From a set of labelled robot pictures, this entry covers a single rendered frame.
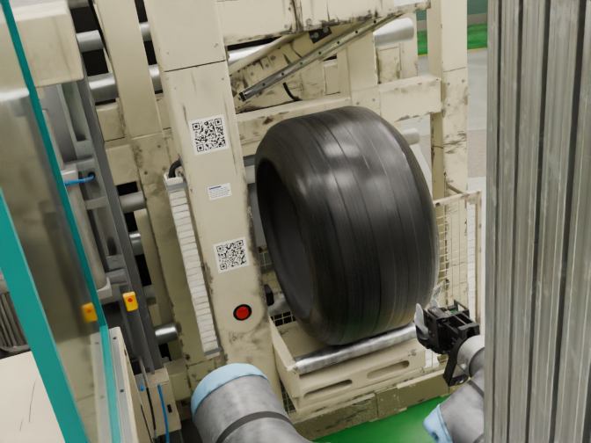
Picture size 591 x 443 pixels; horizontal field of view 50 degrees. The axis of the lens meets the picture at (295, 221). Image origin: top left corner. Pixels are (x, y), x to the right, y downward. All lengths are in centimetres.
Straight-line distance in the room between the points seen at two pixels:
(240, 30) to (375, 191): 53
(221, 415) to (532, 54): 62
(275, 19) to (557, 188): 133
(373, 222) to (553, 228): 101
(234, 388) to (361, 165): 67
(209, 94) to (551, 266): 105
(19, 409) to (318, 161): 74
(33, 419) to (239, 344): 66
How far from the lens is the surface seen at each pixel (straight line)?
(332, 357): 162
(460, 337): 120
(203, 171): 139
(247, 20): 161
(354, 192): 135
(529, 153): 39
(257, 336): 160
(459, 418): 109
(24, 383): 117
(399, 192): 139
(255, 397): 87
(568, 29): 33
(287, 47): 180
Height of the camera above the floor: 190
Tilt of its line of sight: 26 degrees down
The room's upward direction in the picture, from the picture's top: 8 degrees counter-clockwise
